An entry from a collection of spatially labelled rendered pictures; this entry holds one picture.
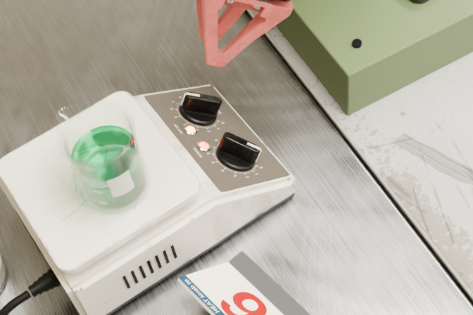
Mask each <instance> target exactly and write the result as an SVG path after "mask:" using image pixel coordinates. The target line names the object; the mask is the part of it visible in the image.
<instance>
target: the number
mask: <svg viewBox="0 0 473 315"><path fill-rule="evenodd" d="M188 278H189V279H190V280H191V281H192V282H193V283H194V284H195V285H196V286H197V287H198V288H199V289H200V290H201V291H202V292H203V293H204V294H205V295H206V296H207V297H208V298H209V299H210V300H211V301H212V302H213V303H214V304H215V305H216V306H217V307H218V308H219V309H220V310H221V311H222V312H223V313H224V314H225V315H277V314H276V313H275V312H274V311H273V310H272V309H271V308H270V307H269V306H268V305H267V304H266V303H264V302H263V301H262V300H261V299H260V298H259V296H257V295H256V294H255V293H254V292H253V291H252V289H250V288H249V287H248V286H247V285H246V284H245V283H244V282H243V281H242V280H241V279H240V278H239V277H238V276H237V275H236V274H235V273H233V272H232V271H231V270H230V269H229V268H228V267H227V266H226V265H225V266H221V267H218V268H216V269H212V270H210V271H206V272H203V273H200V274H196V275H194V276H190V277H188Z"/></svg>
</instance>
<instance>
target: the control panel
mask: <svg viewBox="0 0 473 315"><path fill-rule="evenodd" d="M186 92H194V93H198V94H205V95H209V96H217V97H219V98H221V99H222V104H221V106H220V109H219V111H218V113H217V119H216V121H215V122H214V123H213V124H211V125H208V126H201V125H197V124H193V123H191V122H189V121H188V120H186V119H185V118H184V117H183V116H182V115H181V113H180V111H179V107H180V104H181V102H182V99H183V96H184V93H186ZM144 98H145V99H146V100H147V102H148V103H149V104H150V106H151V107H152V108H153V109H154V110H155V111H156V113H157V114H158V116H159V117H160V118H161V119H162V121H164V123H165V124H166V125H167V126H168V128H169V129H170V131H171V132H172V133H173V134H174V135H175V136H176V138H177V139H178V140H179V142H180V143H181V144H182V145H183V146H184V147H185V149H186V150H187V151H188V153H189V154H190V155H191V156H192V157H193V159H194V160H195V161H196V163H197V164H198V165H199V166H200V168H201V169H202V170H203V171H204V172H205V173H206V175H207V176H208V178H209V179H210V180H211V181H212V182H213V183H214V185H215V186H216V187H217V189H218V190H219V191H221V192H226V191H231V190H234V189H238V188H243V187H246V186H251V185H254V184H259V183H262V182H266V181H271V180H274V179H278V178H282V177H285V176H288V175H290V173H288V172H287V171H286V170H285V168H284V167H283V166H282V165H281V164H280V162H279V161H278V160H277V159H276V158H275V156H274V155H273V154H272V153H271V152H270V151H269V150H268V149H267V148H266V147H265V145H264V144H263V143H262V142H261V141H260V139H259V138H258V137H257V136H256V135H255V134H254V133H253V132H252V131H251V130H250V129H249V127H248V126H247V125H246V124H245V123H244V121H243V120H242V119H241V118H240V117H239V116H238V115H237V114H236V113H235V112H234V110H233V109H232V108H231V107H230V106H229V104H228V103H227V102H226V101H225V100H224V99H223V97H221V95H220V94H219V93H218V92H217V91H216V90H215V89H214V88H213V86H205V87H199V88H194V89H185V90H181V91H172V92H167V93H161V94H153V95H148V96H144ZM188 126H192V127H194V129H195V132H194V133H190V132H188V131H187V130H186V127H188ZM225 132H229V133H232V134H234V135H236V136H238V137H240V138H243V139H245V140H247V141H249V142H251V143H254V144H256V145H257V146H259V147H260V149H261V150H262V151H261V153H260V155H259V157H258V159H257V162H255V164H254V166H253V168H252V169H250V170H248V171H245V172H239V171H235V170H233V169H230V168H228V167H226V166H224V165H223V164H222V163H221V162H220V161H219V160H218V158H217V154H216V152H217V148H218V146H219V144H220V142H221V139H222V137H223V134H224V133H225ZM200 142H205V143H207V144H208V146H209V147H208V149H203V148H201V147H200V146H199V144H200Z"/></svg>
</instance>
